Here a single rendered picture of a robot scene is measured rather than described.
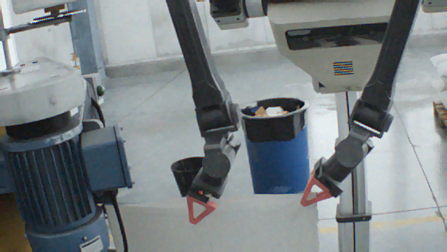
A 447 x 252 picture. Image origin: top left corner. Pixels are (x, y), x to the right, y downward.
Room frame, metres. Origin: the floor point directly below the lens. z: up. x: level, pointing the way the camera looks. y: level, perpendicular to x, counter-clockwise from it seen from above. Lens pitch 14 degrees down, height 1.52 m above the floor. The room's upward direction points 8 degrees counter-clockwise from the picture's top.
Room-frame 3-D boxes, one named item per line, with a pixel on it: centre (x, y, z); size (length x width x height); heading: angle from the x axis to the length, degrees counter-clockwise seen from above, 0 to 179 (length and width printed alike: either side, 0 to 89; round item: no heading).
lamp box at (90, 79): (1.35, 0.35, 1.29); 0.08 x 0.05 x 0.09; 77
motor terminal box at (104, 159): (0.84, 0.21, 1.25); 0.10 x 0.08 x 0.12; 12
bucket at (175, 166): (3.60, 0.28, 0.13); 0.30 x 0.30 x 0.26
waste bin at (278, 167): (3.36, -0.33, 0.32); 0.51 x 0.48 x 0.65; 167
